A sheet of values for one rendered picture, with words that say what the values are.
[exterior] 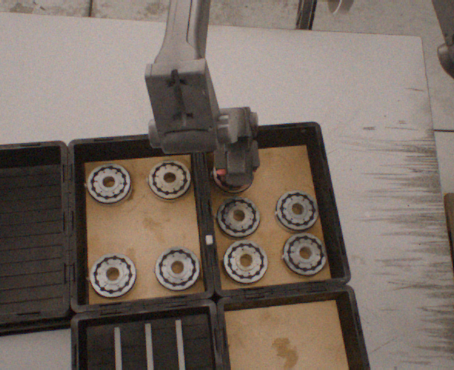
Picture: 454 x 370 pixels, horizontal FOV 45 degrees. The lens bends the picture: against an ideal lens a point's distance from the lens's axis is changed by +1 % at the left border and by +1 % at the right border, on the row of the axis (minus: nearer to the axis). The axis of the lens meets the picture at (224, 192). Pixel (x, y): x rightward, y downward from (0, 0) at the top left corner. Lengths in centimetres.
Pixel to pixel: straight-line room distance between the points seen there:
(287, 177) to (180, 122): 72
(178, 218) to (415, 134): 76
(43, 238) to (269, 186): 55
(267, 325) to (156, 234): 33
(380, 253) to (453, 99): 133
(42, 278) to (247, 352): 49
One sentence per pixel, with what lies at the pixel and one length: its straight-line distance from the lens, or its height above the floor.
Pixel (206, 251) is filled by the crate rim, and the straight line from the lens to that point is 121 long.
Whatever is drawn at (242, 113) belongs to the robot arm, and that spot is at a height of 119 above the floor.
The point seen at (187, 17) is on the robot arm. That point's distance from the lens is 74.
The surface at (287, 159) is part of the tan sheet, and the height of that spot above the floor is 83.
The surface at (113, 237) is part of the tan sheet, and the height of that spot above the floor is 83.
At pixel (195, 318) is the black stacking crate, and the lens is 127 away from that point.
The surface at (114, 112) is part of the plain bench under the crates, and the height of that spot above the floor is 70.
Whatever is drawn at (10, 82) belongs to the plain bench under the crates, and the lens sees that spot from 171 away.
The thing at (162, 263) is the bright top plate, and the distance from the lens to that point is 126.
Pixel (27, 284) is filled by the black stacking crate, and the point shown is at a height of 83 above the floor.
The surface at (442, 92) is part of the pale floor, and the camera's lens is 271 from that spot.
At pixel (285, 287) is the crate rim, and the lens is 120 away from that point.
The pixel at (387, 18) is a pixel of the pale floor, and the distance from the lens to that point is 285.
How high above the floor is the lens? 209
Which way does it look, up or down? 69 degrees down
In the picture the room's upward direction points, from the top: 10 degrees clockwise
